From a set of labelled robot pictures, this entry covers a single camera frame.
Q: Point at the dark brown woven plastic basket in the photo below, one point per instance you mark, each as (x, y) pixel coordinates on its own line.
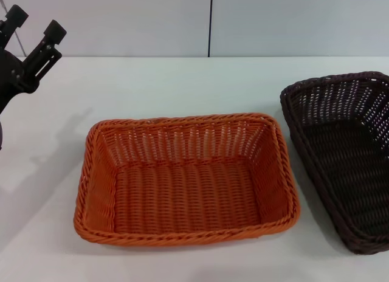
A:
(343, 154)

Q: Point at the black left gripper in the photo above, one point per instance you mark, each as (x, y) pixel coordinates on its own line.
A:
(12, 78)

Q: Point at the orange woven plastic basket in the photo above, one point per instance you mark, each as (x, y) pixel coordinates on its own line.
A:
(188, 187)

